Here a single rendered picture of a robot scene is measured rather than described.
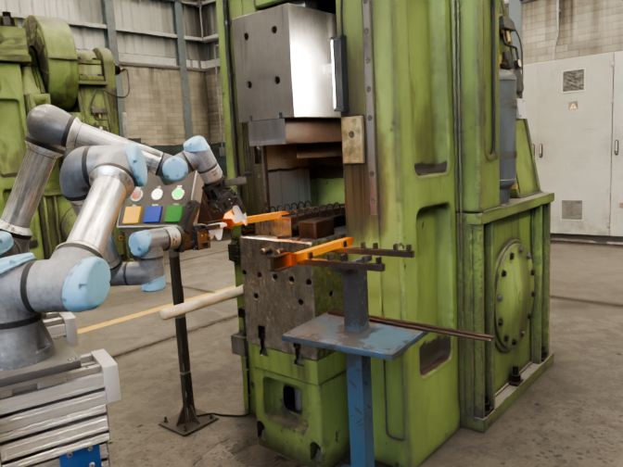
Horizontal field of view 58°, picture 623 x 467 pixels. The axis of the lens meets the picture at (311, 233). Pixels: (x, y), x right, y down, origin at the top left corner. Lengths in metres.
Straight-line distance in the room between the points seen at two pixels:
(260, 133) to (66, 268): 1.14
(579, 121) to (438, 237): 4.86
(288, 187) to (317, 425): 1.02
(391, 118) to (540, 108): 5.27
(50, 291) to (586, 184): 6.37
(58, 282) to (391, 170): 1.20
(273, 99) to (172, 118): 9.40
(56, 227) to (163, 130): 5.10
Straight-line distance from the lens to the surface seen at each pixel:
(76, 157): 1.62
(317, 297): 2.07
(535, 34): 8.02
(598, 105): 7.04
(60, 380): 1.41
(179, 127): 11.59
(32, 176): 1.94
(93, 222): 1.40
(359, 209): 2.10
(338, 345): 1.73
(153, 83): 11.38
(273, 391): 2.43
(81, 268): 1.27
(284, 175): 2.49
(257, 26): 2.25
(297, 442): 2.37
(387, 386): 2.24
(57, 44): 6.89
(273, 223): 2.20
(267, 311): 2.24
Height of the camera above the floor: 1.25
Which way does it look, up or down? 9 degrees down
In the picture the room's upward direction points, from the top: 3 degrees counter-clockwise
